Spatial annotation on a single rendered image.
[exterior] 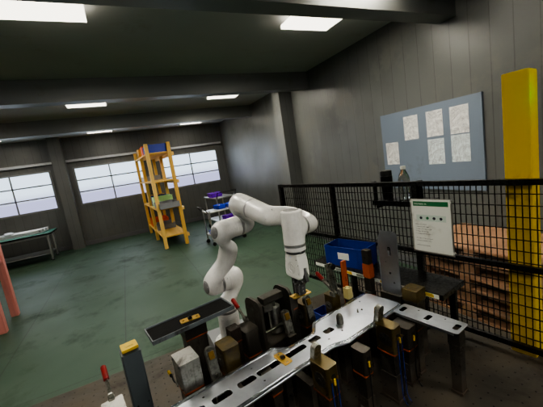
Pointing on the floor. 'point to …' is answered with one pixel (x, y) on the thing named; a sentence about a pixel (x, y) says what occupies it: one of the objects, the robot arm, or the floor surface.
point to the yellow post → (513, 154)
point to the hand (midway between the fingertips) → (300, 288)
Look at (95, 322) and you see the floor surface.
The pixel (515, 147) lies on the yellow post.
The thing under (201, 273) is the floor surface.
